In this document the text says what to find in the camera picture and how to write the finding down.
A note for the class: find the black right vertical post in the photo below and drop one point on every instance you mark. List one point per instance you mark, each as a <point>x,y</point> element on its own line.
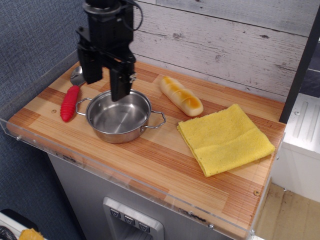
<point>302,69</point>

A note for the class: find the toy bread loaf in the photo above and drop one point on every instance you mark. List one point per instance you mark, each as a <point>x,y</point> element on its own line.
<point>181,97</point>

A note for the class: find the stainless steel pot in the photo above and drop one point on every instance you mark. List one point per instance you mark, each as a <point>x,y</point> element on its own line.
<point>121,121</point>

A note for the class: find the silver dispenser button panel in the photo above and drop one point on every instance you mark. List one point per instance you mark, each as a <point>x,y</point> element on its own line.
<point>126,223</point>

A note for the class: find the white ribbed side unit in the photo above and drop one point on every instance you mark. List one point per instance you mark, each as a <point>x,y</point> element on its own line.
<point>297,166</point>

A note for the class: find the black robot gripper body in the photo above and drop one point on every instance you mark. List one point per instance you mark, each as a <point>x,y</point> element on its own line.
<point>110,31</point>

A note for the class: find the yellow folded towel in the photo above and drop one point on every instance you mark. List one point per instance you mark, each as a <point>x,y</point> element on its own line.
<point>224,140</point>

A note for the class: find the clear acrylic table guard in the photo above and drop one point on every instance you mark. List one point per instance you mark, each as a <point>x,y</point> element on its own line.
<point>159,163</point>

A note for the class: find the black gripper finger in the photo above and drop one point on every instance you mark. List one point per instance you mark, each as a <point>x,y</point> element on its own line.
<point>91,67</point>
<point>121,81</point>

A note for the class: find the yellow object at corner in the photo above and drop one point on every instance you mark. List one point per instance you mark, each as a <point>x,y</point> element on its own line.
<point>30,234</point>

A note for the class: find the red handled metal spoon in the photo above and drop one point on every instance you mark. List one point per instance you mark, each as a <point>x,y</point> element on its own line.
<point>68,106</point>

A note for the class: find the grey toy fridge cabinet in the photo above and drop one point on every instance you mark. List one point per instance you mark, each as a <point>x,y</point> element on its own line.
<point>86,191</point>

